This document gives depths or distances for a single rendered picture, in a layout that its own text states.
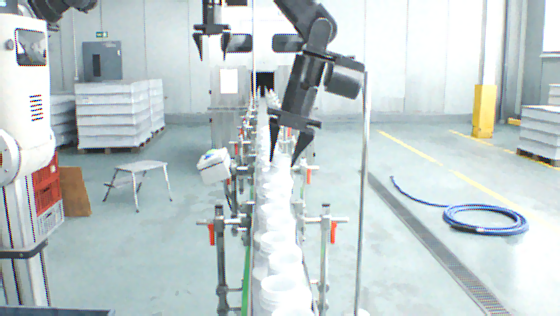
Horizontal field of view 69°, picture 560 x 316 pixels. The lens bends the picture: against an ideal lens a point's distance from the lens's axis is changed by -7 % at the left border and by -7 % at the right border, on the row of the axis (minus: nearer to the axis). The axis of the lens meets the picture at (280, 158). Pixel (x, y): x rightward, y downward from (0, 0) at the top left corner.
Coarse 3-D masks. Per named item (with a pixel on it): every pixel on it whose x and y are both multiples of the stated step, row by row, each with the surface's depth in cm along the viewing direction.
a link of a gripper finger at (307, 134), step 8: (280, 120) 76; (288, 120) 76; (296, 120) 76; (296, 128) 76; (304, 128) 76; (304, 136) 77; (312, 136) 77; (296, 144) 82; (304, 144) 78; (296, 152) 79; (296, 160) 80
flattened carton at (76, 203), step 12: (60, 168) 379; (72, 168) 380; (60, 180) 384; (72, 180) 385; (72, 192) 390; (84, 192) 390; (72, 204) 394; (84, 204) 395; (72, 216) 398; (84, 216) 399
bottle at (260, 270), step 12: (264, 240) 52; (276, 240) 54; (288, 240) 52; (264, 252) 52; (264, 264) 52; (252, 276) 53; (264, 276) 51; (252, 288) 53; (252, 300) 54; (252, 312) 54
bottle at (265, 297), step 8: (264, 280) 42; (272, 280) 43; (280, 280) 43; (288, 280) 42; (296, 280) 42; (264, 288) 40; (272, 288) 43; (280, 288) 43; (288, 288) 43; (296, 288) 40; (264, 296) 40; (272, 296) 40; (280, 296) 39; (288, 296) 40; (296, 296) 40; (264, 304) 41; (272, 304) 40; (280, 304) 40; (288, 304) 40; (296, 304) 41; (264, 312) 41; (272, 312) 40
